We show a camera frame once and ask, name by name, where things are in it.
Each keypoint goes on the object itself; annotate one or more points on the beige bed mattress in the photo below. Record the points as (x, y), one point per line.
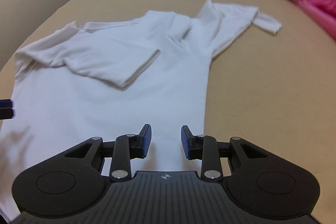
(275, 90)

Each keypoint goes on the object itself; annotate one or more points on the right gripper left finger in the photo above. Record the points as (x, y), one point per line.
(123, 150)

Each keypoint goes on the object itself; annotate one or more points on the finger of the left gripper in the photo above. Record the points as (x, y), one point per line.
(6, 114)
(6, 103)

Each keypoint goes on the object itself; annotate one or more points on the white polo shirt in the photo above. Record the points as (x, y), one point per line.
(110, 78)

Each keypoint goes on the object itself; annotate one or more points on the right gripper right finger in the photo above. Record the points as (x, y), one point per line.
(207, 149)

